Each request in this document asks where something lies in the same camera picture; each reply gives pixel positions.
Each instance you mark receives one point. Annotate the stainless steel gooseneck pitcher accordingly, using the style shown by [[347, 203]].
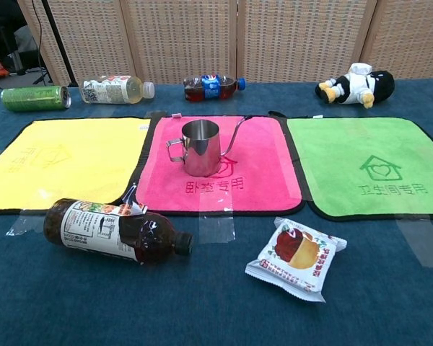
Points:
[[202, 151]]

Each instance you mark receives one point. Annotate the pink microfiber cloth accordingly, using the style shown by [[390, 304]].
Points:
[[260, 180]]

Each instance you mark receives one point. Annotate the clear tape strip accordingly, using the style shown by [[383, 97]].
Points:
[[422, 241], [25, 223], [216, 227]]

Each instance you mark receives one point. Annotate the Pepsi cola bottle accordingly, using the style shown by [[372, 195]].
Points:
[[211, 88]]

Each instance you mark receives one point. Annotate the white snack packet fruit print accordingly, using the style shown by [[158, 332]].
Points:
[[296, 256]]

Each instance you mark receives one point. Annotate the yellow microfiber cloth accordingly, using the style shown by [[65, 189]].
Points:
[[94, 173]]

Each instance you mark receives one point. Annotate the green microfiber cloth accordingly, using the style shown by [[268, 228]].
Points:
[[346, 144]]

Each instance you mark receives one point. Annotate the clear bottle pale yellow drink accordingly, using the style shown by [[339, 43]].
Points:
[[112, 90]]

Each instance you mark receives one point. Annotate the dark tea bottle torn label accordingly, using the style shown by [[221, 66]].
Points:
[[94, 227]]

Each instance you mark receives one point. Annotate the woven wooden folding screen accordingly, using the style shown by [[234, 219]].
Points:
[[187, 39]]

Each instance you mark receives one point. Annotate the black white plush penguin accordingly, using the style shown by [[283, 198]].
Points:
[[357, 86]]

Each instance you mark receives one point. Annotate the blue table cloth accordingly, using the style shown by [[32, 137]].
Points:
[[94, 306]]

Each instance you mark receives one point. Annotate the green drink can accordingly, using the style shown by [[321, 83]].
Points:
[[32, 99]]

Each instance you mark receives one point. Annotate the black stand pole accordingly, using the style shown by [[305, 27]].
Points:
[[61, 47]]

